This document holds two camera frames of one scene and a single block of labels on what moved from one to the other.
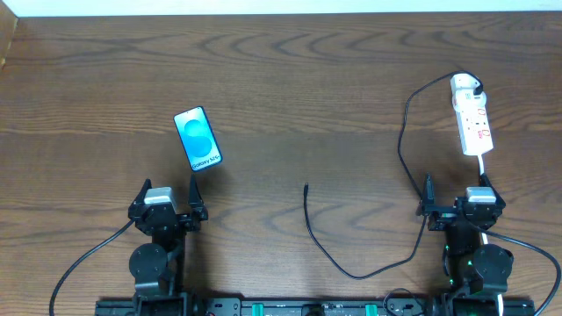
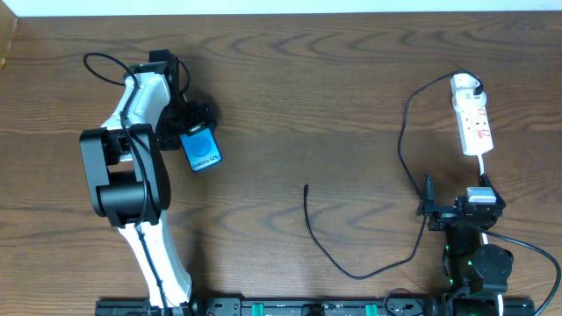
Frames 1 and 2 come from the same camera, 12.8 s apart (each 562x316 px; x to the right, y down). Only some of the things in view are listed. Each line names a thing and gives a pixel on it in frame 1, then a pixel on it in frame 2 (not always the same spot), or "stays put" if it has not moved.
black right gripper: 443,211 stays put
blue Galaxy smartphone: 198,139 stays put
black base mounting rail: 314,306 stays put
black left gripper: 189,215 to 193,116
